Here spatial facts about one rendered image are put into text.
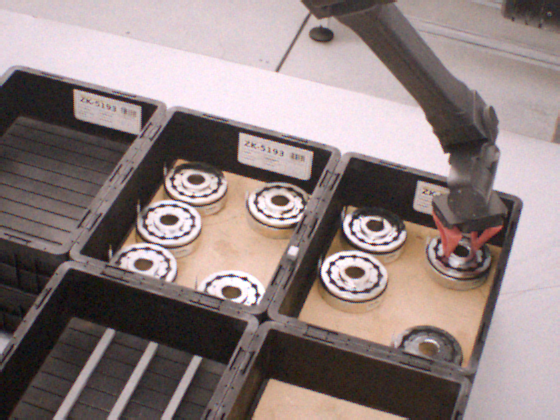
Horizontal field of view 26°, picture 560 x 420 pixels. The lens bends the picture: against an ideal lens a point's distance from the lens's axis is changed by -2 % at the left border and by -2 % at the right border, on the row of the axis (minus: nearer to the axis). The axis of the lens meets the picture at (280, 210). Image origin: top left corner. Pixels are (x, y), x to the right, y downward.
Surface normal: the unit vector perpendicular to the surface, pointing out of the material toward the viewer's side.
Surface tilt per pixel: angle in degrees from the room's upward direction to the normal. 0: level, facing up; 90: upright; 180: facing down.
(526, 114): 0
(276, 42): 0
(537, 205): 0
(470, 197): 90
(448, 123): 114
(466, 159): 29
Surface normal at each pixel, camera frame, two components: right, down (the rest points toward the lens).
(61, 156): 0.07, -0.75
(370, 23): -0.08, 0.91
